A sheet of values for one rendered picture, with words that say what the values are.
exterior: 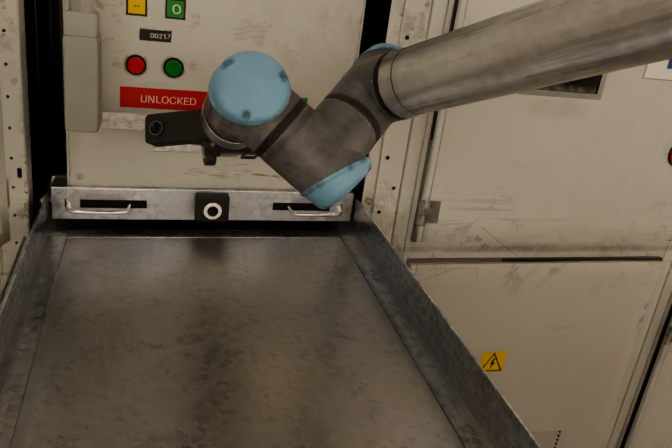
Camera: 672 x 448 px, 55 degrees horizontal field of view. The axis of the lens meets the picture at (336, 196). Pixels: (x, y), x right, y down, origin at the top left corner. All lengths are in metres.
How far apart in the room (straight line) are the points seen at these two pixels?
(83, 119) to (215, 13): 0.28
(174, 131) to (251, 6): 0.28
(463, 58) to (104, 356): 0.57
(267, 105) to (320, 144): 0.08
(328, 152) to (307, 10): 0.42
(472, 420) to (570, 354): 0.80
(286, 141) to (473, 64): 0.23
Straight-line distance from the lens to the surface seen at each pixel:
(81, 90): 1.04
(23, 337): 0.93
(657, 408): 1.91
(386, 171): 1.21
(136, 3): 1.12
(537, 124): 1.30
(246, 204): 1.21
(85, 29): 1.02
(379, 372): 0.89
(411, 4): 1.15
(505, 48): 0.68
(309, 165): 0.77
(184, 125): 0.96
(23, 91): 1.13
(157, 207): 1.20
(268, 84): 0.77
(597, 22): 0.63
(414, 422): 0.83
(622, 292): 1.61
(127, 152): 1.17
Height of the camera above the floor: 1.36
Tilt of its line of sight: 21 degrees down
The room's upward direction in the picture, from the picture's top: 8 degrees clockwise
